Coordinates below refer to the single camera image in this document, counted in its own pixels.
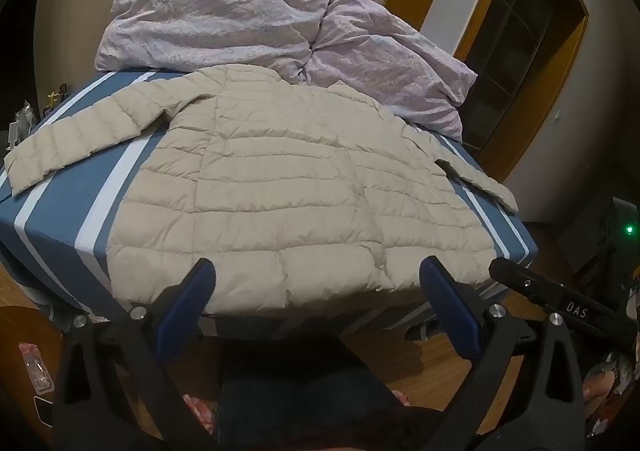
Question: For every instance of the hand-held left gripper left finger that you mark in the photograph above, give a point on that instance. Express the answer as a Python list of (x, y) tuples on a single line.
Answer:
[(185, 311)]

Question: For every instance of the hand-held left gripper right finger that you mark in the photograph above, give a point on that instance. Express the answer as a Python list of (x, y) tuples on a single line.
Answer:
[(450, 311)]

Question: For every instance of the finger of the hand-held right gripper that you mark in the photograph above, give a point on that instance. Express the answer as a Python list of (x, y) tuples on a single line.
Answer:
[(525, 281)]

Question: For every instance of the beige down jacket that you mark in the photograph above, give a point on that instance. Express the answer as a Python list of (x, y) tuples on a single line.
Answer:
[(300, 191)]

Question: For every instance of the pink floral slipper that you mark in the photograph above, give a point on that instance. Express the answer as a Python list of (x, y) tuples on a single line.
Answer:
[(200, 413)]

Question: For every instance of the bed with blue striped sheet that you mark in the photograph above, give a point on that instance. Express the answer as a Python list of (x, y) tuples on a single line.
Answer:
[(65, 211)]

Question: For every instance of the clear plastic package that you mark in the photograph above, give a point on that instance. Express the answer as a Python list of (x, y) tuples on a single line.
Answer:
[(37, 368)]

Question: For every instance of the person's dark trouser legs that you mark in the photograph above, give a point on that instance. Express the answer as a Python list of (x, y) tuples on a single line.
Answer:
[(310, 411)]

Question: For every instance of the dark wooden-framed wardrobe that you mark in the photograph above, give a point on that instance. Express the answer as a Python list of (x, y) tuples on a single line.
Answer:
[(525, 46)]

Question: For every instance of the pile of small toiletries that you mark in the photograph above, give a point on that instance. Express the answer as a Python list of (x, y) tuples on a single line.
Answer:
[(30, 116)]

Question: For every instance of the pink floral duvet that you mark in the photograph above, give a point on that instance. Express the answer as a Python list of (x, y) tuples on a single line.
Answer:
[(225, 21)]

